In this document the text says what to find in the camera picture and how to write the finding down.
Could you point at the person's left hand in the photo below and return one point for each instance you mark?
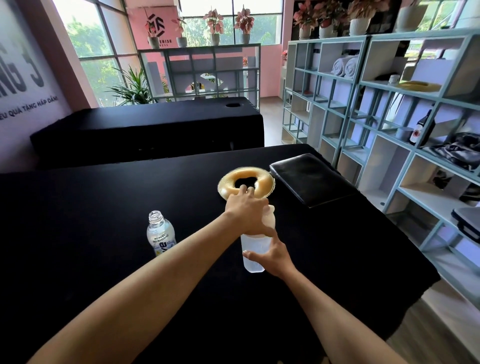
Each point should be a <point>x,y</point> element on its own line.
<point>245,212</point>

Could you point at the person's right hand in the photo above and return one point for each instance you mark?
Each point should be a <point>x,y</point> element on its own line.
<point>277,258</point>

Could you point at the person's right thumb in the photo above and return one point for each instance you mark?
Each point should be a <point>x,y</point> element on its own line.
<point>253,255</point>

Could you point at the person's left thumb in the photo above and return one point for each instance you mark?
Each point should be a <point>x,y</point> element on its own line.
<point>269,229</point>

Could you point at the translucent white shaker bottle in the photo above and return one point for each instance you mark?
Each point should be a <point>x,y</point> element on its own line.
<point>255,243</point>

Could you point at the person's right forearm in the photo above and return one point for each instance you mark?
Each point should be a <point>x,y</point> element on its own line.
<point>330,322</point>

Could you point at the person's left forearm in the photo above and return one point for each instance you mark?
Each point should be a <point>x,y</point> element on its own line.
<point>150,292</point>

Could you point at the black leather pad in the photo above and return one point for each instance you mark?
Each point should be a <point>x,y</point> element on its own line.
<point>311,180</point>

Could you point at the clear plastic water bottle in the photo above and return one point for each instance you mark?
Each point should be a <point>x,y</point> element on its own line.
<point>161,236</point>

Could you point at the black covered massage bed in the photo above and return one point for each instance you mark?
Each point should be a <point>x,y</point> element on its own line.
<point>150,127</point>
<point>93,210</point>

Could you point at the narrow teal shelving unit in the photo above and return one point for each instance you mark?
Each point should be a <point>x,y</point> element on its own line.
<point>324,75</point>

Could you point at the low teal shelving unit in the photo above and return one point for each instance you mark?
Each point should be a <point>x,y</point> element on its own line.
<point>210,69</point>

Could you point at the small pink flower plant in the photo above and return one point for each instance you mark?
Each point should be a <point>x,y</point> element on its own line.
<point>284,56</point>

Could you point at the dark glass bottle red label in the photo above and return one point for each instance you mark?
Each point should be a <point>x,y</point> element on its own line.
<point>417,133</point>

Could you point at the rolled white towel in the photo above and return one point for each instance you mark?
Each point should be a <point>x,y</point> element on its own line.
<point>351,67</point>
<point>338,66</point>

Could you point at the small white jar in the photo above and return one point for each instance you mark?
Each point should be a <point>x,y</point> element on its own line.
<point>393,78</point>

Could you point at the green palm plant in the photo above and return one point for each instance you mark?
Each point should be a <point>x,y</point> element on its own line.
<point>131,88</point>

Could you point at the black case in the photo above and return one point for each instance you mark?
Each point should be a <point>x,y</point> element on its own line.
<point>467,221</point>

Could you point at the dark bag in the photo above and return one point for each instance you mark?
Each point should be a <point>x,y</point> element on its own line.
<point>468,187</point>

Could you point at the grey crumpled cloth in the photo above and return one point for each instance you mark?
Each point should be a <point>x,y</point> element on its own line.
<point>457,150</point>

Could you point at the pink potted plant white pot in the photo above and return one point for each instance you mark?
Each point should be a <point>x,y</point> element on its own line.
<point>304,22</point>
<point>153,35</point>
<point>328,22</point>
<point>214,26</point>
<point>181,35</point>
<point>244,24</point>
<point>362,18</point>
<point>410,17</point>

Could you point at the large teal shelving unit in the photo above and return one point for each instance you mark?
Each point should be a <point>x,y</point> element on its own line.
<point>442,99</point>

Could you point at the wide window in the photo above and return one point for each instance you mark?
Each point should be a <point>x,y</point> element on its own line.
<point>225,15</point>

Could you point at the pink logo sign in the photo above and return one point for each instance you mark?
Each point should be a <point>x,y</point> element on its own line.
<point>165,22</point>

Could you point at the large grid window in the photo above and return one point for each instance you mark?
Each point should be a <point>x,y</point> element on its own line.
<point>97,41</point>

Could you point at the white printed wall banner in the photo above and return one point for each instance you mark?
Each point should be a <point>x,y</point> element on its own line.
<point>22,93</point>

